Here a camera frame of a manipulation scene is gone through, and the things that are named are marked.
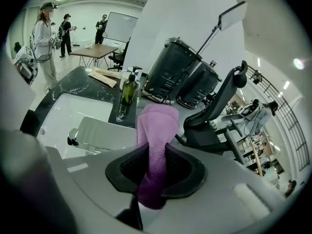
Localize chrome faucet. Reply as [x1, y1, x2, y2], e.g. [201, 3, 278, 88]
[67, 117, 137, 156]

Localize black office chair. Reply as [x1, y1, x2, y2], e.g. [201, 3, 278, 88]
[174, 59, 249, 167]

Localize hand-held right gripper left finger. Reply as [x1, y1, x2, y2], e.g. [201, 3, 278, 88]
[63, 142, 149, 234]

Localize light panel on stand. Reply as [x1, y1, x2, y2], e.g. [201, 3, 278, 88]
[143, 0, 248, 106]

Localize black swivel chair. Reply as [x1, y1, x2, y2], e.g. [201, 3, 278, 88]
[107, 37, 132, 72]

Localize green pump bottle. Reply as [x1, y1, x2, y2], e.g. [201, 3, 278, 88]
[119, 68, 143, 107]

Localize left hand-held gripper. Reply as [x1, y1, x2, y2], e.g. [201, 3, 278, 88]
[14, 44, 39, 85]

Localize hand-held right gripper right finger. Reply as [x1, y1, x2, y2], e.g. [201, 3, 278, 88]
[142, 144, 285, 234]

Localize whiteboard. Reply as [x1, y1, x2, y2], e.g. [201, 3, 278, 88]
[104, 11, 139, 44]

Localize black marble vanity top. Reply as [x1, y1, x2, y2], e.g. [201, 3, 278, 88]
[19, 65, 147, 137]

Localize wooden table with black legs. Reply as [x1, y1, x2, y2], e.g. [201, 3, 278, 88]
[69, 43, 119, 68]

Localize white sink basin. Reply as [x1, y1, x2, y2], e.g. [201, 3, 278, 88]
[36, 93, 115, 159]

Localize purple cloth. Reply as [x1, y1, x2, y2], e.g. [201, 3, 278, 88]
[135, 103, 181, 211]

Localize black metal railing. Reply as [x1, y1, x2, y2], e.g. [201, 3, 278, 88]
[245, 64, 311, 172]

